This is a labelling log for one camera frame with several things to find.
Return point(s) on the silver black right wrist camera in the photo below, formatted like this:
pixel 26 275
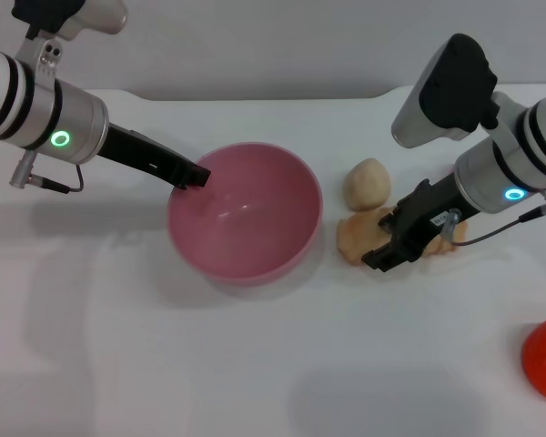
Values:
pixel 450 95

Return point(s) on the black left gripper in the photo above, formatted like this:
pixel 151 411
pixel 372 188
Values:
pixel 136 152

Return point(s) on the pink plastic bowl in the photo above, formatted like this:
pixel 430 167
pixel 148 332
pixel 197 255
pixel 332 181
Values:
pixel 245 227

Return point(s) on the orange striped long bread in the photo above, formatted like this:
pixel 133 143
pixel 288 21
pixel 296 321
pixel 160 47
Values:
pixel 359 234

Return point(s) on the beige egg-shaped bun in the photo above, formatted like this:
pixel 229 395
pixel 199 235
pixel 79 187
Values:
pixel 368 184

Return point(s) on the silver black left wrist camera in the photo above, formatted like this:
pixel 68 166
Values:
pixel 73 13

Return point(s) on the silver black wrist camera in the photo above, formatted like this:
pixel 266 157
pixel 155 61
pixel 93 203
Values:
pixel 450 95
pixel 73 13

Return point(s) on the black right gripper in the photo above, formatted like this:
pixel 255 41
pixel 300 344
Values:
pixel 423 214

